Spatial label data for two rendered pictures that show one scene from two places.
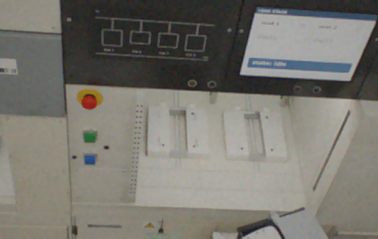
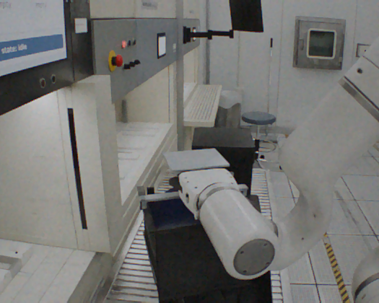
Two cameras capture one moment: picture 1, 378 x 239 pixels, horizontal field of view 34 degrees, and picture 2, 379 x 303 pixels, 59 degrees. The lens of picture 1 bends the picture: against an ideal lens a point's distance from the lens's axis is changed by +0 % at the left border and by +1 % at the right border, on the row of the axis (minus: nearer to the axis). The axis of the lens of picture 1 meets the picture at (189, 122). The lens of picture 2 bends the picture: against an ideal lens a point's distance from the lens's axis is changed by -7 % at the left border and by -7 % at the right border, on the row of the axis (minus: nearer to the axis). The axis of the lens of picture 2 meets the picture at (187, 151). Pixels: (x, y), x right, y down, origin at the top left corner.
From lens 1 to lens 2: 1.22 m
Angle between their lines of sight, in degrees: 63
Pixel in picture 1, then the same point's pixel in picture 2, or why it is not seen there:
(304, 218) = (175, 156)
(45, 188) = not seen: outside the picture
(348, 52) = (57, 19)
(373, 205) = not seen: hidden behind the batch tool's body
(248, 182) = (37, 285)
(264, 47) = (5, 22)
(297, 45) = (27, 14)
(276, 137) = (5, 246)
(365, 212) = not seen: hidden behind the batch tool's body
